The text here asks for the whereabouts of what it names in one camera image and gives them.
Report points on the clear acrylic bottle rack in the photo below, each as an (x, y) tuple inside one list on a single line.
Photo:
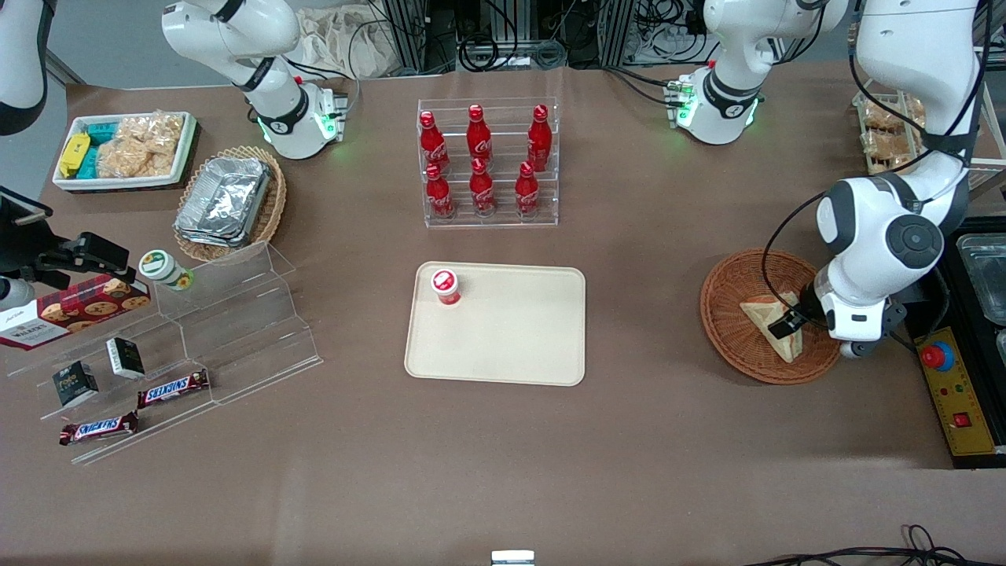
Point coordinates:
[(503, 212)]

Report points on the yellow emergency stop box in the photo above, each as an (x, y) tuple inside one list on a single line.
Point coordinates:
[(955, 401)]

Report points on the beige cloth bag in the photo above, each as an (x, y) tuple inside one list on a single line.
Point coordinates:
[(346, 43)]

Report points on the small silver object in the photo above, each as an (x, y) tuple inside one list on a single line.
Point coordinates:
[(512, 559)]

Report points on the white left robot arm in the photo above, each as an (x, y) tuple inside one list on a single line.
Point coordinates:
[(919, 63)]

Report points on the triangle sandwich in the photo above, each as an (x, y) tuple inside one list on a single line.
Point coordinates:
[(774, 318)]

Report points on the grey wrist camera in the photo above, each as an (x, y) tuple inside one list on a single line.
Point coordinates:
[(14, 295), (853, 350)]

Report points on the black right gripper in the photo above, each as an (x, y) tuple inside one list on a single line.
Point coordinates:
[(38, 250)]

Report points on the teal snack packet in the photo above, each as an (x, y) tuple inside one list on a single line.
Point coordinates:
[(102, 130), (89, 163)]

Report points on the red cola bottle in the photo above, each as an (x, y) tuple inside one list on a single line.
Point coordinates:
[(479, 137), (539, 141), (439, 196), (482, 191), (432, 141), (526, 192)]

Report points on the clear bag of crackers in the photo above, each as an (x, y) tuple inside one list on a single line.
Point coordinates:
[(130, 159), (157, 127)]

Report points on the yellow snack packet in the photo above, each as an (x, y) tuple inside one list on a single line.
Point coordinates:
[(75, 154)]

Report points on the red tartan cookie box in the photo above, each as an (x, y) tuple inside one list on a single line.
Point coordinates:
[(75, 310)]

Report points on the white rectangular snack tray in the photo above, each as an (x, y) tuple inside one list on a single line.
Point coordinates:
[(126, 182)]

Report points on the clear acrylic stepped shelf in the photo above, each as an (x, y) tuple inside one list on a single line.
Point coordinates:
[(236, 338)]

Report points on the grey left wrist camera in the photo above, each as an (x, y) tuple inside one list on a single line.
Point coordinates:
[(853, 350)]

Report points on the red-lidded small cup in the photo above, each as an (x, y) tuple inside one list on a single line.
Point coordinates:
[(446, 288)]

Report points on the round brown wicker basket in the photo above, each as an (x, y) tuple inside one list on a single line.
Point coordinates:
[(731, 330)]

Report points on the oval brown wicker basket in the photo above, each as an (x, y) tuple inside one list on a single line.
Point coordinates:
[(271, 212)]

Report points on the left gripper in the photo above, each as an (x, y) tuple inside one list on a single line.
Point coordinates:
[(807, 301)]

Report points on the brown chocolate bar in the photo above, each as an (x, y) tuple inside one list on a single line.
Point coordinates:
[(173, 388), (98, 428)]

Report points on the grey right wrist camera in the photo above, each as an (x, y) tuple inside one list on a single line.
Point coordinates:
[(14, 295)]

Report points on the silver foil container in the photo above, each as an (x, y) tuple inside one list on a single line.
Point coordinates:
[(224, 200)]

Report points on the clear metal-rimmed container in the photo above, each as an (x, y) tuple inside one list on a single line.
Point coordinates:
[(986, 279)]

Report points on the green-lidded small cup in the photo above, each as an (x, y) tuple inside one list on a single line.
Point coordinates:
[(163, 267)]

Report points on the small black box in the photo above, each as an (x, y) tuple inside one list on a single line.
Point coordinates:
[(126, 358), (75, 384)]

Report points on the beige plastic tray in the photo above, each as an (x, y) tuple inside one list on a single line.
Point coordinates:
[(511, 338)]

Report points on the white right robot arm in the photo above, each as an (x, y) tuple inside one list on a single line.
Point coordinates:
[(275, 110)]

